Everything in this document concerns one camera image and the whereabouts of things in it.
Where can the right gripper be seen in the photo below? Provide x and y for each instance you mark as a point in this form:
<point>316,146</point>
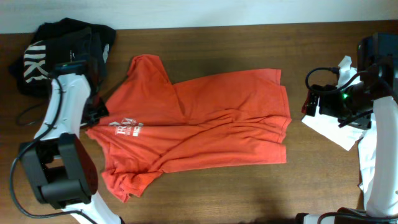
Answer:
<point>325,107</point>

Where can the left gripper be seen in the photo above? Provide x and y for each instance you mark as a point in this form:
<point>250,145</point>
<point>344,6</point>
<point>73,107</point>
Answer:
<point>94,121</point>

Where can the red orange t-shirt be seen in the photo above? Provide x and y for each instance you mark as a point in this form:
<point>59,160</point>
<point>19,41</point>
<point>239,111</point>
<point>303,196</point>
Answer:
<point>155,126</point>

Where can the white printed t-shirt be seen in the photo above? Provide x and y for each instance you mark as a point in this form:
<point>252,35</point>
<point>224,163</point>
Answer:
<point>347,136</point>

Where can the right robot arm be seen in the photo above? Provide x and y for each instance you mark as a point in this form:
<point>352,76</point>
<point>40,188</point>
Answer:
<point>371,91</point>

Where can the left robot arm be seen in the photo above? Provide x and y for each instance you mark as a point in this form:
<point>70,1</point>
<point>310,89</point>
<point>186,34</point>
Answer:
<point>60,171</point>

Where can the folded black clothes stack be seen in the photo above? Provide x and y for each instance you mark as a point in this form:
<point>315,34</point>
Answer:
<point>64,41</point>

